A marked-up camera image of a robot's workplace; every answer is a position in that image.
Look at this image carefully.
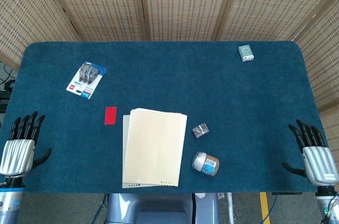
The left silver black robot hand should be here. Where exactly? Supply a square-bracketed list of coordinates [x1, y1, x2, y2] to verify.
[0, 111, 52, 180]

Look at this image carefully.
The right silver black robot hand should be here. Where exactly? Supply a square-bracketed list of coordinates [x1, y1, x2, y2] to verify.
[281, 119, 339, 186]

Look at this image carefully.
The red rectangular card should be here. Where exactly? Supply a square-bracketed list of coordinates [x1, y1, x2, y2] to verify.
[104, 106, 118, 126]

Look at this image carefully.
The correction tape blister pack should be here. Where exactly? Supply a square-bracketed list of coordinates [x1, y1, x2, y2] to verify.
[66, 60, 108, 100]

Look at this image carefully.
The black equipment box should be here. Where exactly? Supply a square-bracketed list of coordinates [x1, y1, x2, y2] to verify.
[0, 90, 13, 112]

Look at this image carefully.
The white table leg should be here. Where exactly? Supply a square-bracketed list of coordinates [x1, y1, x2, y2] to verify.
[217, 193, 235, 224]

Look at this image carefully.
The woven bamboo screen panel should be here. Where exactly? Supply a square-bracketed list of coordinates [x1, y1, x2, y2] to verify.
[0, 0, 80, 71]
[137, 0, 240, 42]
[291, 4, 339, 156]
[39, 0, 148, 42]
[211, 0, 339, 42]

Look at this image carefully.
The pale loose-leaf pad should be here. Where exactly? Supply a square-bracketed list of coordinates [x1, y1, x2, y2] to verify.
[122, 114, 157, 189]

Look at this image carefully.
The blue-label jar with silver lid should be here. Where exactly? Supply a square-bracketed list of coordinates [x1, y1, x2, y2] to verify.
[191, 151, 220, 177]

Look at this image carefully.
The green card box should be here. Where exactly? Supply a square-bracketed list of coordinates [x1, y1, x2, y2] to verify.
[237, 44, 255, 62]

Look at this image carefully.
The cream paper stack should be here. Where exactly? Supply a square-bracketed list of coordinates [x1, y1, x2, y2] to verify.
[123, 107, 188, 188]

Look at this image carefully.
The grey blue robot torso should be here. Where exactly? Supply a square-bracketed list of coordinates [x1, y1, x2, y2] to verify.
[105, 193, 222, 224]

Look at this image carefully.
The blue felt table mat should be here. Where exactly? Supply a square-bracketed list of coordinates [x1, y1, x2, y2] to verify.
[0, 41, 329, 194]

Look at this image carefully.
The blue cable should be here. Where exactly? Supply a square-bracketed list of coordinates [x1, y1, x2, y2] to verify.
[261, 194, 279, 224]

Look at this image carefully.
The black cable bundle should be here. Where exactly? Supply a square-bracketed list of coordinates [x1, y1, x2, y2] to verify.
[0, 62, 17, 93]

